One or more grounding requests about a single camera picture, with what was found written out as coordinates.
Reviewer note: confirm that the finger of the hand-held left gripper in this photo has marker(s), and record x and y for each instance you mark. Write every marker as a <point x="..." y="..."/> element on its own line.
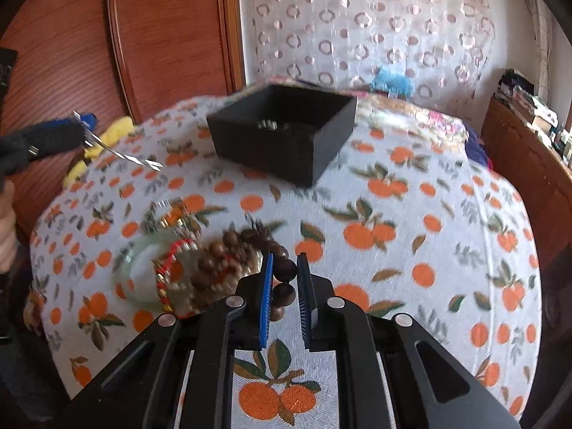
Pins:
<point x="49" y="140"/>

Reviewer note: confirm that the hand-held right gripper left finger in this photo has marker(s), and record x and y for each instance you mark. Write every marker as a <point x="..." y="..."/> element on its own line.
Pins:
<point x="267" y="300"/>

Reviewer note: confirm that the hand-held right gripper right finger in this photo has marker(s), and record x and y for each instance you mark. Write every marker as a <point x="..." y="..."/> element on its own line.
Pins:
<point x="304" y="304"/>

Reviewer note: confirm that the black jewelry box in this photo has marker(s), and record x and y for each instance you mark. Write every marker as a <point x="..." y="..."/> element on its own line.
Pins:
<point x="277" y="152"/>

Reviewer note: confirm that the person's left hand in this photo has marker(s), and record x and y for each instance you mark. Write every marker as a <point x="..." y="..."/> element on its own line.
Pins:
<point x="6" y="232"/>

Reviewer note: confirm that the orange print tablecloth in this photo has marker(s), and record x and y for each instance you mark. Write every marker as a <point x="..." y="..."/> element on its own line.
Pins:
<point x="402" y="232"/>

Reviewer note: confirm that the pale green jade bangle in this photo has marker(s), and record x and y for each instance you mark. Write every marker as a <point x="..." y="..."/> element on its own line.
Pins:
<point x="134" y="272"/>

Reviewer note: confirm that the wooden headboard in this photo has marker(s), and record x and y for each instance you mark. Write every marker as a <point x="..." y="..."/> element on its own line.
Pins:
<point x="147" y="40"/>

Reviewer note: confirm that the colourful floral quilt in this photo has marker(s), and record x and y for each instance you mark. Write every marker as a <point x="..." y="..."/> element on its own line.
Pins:
<point x="429" y="118"/>

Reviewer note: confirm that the purple cloth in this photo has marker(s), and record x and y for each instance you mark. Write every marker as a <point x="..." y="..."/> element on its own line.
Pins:
<point x="477" y="149"/>

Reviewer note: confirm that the blue plush toy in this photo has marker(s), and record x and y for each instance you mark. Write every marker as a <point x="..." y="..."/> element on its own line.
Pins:
<point x="393" y="82"/>

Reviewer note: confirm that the wooden cabinet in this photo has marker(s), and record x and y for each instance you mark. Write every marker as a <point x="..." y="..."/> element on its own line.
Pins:
<point x="527" y="165"/>

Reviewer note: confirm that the white circle pattern curtain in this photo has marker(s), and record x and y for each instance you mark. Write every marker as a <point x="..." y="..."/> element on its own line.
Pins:
<point x="357" y="22"/>

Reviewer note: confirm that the stack of books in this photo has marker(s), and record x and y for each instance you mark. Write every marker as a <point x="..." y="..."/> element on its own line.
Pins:
<point x="529" y="105"/>

